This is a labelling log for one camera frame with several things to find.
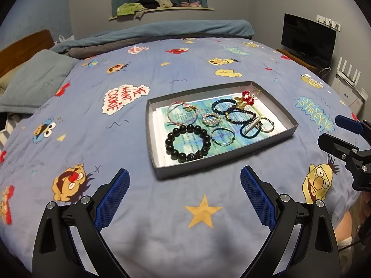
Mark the wooden television stand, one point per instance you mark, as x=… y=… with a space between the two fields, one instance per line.
x=295 y=58

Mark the red beaded brooch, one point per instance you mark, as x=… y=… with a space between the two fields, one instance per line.
x=247 y=98

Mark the grey cardboard box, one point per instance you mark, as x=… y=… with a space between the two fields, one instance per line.
x=203 y=168

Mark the white plastic bag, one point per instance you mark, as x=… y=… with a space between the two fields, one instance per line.
x=65 y=39

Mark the black cloth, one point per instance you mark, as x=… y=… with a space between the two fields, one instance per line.
x=148 y=3

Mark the grey cloth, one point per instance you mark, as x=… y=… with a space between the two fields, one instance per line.
x=139 y=13

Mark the pink cloth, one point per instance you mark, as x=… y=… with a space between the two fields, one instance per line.
x=191 y=4

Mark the white router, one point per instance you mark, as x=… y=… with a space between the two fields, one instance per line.
x=349 y=76

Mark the wooden headboard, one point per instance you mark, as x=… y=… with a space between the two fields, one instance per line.
x=26 y=46

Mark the grey blanket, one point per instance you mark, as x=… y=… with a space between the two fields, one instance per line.
x=89 y=50

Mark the green cloth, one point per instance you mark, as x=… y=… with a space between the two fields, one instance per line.
x=127 y=8

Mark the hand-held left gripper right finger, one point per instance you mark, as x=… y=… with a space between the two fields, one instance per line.
x=258 y=197

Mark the printed paper sheet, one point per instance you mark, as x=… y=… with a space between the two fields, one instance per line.
x=188 y=118

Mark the beige cloth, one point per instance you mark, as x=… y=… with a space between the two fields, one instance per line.
x=164 y=0

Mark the round pearl hair clip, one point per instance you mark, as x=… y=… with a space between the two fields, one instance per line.
x=209 y=116

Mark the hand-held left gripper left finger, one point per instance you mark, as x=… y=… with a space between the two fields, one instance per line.
x=113 y=199

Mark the white cabinet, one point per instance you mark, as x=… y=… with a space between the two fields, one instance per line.
x=347 y=95

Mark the beige pillow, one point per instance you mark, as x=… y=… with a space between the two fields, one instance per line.
x=7 y=79

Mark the grey pillow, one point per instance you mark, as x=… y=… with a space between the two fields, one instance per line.
x=37 y=78

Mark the large silver bangle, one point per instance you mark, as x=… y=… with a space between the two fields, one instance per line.
x=213 y=140

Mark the striped cloth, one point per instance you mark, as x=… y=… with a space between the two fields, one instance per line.
x=8 y=130

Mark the blue quilt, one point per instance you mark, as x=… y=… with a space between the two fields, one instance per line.
x=174 y=30

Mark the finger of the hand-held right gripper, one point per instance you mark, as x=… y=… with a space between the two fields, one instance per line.
x=333 y=144
x=349 y=124

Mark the cartoon printed blue bed sheet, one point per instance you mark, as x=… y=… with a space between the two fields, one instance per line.
x=174 y=208

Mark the black television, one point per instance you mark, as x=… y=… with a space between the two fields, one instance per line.
x=308 y=39

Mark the wooden window sill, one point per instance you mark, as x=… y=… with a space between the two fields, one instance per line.
x=200 y=8

